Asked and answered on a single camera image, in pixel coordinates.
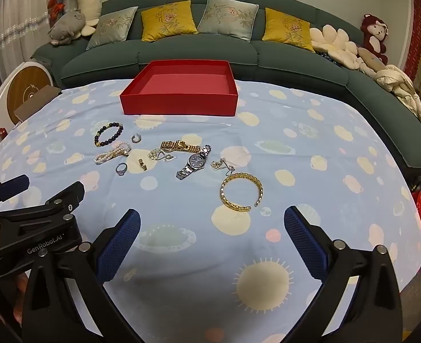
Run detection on white sheer curtain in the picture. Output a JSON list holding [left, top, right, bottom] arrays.
[[0, 0, 72, 90]]

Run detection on yellow floral pillow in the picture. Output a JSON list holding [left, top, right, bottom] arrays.
[[141, 1, 198, 42], [261, 8, 315, 51]]

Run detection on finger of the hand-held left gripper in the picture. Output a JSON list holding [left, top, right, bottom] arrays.
[[0, 174, 30, 215], [0, 181, 86, 229]]

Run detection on grey pig plush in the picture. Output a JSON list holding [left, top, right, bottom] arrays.
[[48, 9, 87, 47]]

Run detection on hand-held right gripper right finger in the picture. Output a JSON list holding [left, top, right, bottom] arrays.
[[284, 205, 404, 343]]

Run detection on red object beside table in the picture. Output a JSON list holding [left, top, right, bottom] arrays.
[[411, 182, 421, 233]]

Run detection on thin silver chain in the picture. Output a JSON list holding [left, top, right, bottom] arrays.
[[210, 157, 236, 176]]

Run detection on red jewelry box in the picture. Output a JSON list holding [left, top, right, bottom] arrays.
[[120, 60, 240, 117]]

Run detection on cream flower cushion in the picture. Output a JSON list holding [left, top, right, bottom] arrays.
[[309, 24, 366, 72]]

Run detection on dark bead bracelet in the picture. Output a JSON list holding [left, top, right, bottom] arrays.
[[94, 122, 124, 147]]

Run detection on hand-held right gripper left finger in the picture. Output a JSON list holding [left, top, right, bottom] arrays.
[[20, 208, 142, 343]]

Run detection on red wall hanging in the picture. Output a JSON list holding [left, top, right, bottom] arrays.
[[404, 0, 421, 75]]

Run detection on red monkey plush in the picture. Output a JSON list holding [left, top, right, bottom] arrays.
[[361, 13, 389, 65]]

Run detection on gold cuff bangle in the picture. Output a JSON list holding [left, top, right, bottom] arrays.
[[220, 172, 263, 211]]

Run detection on silver watch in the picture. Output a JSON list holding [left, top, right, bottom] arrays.
[[176, 145, 212, 180]]

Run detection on pearl bracelet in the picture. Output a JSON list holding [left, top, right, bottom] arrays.
[[95, 142, 131, 165]]

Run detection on gold watch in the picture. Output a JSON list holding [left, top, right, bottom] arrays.
[[160, 140, 198, 153]]

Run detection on silver necklace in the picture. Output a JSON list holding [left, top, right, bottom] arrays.
[[148, 147, 177, 163]]

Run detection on teal sofa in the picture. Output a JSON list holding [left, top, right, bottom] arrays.
[[30, 0, 421, 168]]

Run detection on grey-blue floral pillow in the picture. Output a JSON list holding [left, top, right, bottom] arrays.
[[197, 0, 260, 42], [86, 6, 139, 51]]

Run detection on brown cardboard piece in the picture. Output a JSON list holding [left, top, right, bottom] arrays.
[[14, 86, 61, 124]]

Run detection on tan plush cushion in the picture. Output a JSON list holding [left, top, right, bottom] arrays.
[[357, 47, 386, 74]]

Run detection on white machine with wooden disc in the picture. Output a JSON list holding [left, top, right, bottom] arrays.
[[0, 61, 63, 133]]

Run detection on blue dotted tablecloth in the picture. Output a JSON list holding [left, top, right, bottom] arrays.
[[0, 79, 421, 343]]

